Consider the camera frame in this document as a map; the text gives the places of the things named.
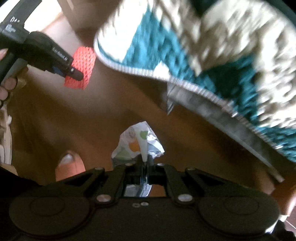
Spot red woven mesh piece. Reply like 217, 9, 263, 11
64, 46, 96, 90

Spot colourful printed wrapper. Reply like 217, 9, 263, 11
111, 120, 165, 197

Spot person's left hand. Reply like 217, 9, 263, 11
1, 48, 18, 108

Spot left brown slipper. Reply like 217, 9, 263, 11
55, 151, 86, 181

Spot teal white zigzag quilt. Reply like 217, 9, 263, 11
94, 1, 295, 161

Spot grey metal bench frame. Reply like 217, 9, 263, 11
166, 83, 284, 182

